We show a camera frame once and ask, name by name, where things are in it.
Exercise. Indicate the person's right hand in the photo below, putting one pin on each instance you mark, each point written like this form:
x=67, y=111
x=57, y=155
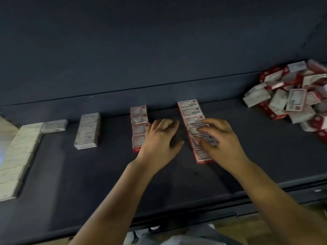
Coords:
x=227, y=150

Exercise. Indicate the person's left hand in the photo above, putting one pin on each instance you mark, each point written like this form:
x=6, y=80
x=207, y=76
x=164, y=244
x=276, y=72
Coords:
x=161, y=145

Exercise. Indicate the pile of red white boxes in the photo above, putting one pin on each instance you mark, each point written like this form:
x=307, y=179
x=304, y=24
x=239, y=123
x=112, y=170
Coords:
x=291, y=97

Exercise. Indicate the dark metal shelf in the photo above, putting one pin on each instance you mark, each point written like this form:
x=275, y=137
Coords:
x=127, y=43

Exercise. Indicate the person's right forearm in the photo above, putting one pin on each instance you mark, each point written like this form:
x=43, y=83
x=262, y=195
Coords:
x=281, y=206

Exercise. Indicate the person's left forearm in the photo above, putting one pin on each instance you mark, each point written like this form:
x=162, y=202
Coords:
x=112, y=206

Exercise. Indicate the person's grey clothing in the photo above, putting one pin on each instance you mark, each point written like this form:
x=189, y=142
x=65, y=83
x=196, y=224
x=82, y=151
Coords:
x=189, y=237

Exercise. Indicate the grey slipper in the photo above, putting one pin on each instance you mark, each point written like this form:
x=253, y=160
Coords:
x=155, y=228
x=137, y=233

